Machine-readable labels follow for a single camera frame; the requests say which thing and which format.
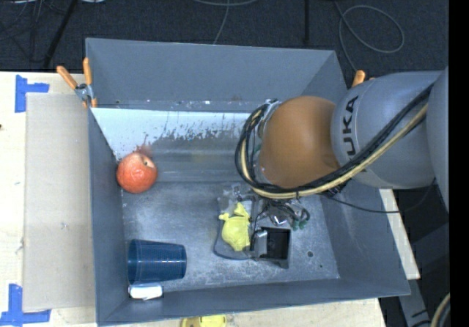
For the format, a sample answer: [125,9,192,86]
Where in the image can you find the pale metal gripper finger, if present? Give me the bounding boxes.
[221,185,245,205]
[237,199,257,215]

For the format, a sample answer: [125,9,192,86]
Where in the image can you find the yellow toy animal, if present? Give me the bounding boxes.
[218,202,253,252]

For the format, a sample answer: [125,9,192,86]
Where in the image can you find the red apple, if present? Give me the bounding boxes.
[116,151,159,195]

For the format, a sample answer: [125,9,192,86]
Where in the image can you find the dark blue plastic cup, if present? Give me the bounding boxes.
[127,238,188,286]

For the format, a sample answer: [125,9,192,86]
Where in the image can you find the grey metal bin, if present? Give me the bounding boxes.
[84,37,412,327]

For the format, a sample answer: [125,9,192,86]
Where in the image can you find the small white block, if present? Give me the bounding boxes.
[128,282,164,301]

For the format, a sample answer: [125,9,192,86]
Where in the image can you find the pale wood board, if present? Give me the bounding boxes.
[22,92,97,314]

